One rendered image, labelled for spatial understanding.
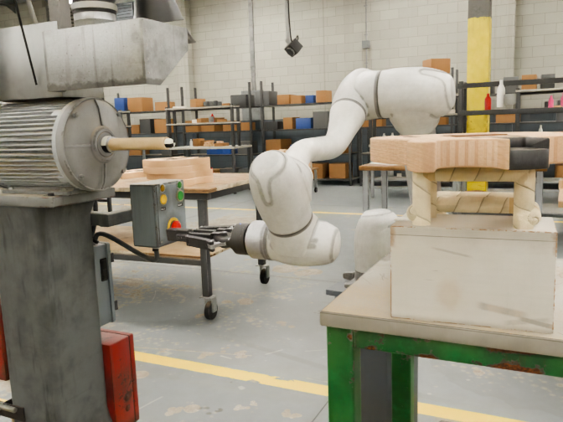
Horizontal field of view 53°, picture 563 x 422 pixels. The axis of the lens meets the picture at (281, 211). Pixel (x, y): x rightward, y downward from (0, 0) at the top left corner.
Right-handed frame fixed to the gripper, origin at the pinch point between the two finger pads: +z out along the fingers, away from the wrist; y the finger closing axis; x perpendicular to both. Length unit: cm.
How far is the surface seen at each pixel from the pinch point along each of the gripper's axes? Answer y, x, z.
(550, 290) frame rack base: -14, 0, -83
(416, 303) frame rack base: -16, -4, -61
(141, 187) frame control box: 25.3, 4.7, 31.0
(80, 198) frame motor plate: 4.5, 7.3, 35.0
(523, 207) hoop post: -11, 13, -78
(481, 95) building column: 691, -54, 0
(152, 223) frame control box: 23.5, -6.5, 27.5
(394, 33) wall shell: 1124, 31, 220
